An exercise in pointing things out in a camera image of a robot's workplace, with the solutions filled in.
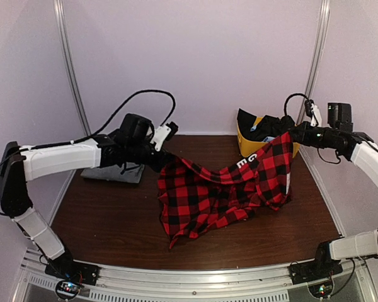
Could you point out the red black plaid shirt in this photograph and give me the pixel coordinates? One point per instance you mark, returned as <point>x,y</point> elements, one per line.
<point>196,200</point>

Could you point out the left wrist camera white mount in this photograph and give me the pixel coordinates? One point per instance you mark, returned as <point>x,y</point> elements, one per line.
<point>163,133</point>

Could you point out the aluminium frame post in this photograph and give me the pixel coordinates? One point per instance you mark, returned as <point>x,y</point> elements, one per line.
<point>322,31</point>
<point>70,70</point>

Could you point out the folded grey shirt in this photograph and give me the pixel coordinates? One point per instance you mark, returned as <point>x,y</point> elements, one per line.
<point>132,174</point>

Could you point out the yellow plastic bin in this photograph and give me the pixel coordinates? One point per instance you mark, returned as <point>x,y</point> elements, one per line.
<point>247,147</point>

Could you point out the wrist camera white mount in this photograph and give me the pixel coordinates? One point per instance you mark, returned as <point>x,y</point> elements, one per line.
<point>313,112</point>
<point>163,133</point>

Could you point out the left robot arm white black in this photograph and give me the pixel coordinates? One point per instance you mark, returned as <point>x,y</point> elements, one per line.
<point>135,142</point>

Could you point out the front aluminium rail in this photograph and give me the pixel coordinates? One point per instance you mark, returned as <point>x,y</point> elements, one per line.
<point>269,283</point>

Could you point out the left aluminium frame post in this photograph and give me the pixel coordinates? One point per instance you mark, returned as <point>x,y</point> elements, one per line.
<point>70,70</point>

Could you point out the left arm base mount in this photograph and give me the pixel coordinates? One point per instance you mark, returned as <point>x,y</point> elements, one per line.
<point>71,283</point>

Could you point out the light blue garment in bin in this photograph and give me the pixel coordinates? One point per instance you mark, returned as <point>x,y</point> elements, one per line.
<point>262,134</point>

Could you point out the right aluminium frame post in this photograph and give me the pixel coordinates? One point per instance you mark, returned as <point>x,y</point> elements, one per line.
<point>322,31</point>

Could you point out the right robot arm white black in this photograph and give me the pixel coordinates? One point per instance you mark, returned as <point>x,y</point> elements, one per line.
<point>357,148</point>

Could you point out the black garment in bin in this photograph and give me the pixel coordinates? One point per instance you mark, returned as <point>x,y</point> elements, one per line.
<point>278,125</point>

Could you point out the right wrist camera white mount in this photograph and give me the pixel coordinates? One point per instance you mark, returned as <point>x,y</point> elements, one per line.
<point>313,112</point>

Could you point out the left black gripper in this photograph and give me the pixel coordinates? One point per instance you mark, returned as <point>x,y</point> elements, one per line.
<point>164,156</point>

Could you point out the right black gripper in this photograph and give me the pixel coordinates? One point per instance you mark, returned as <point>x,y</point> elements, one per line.
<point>303,138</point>

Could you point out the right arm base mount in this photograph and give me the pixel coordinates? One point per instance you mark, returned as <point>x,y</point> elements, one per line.
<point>318,277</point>

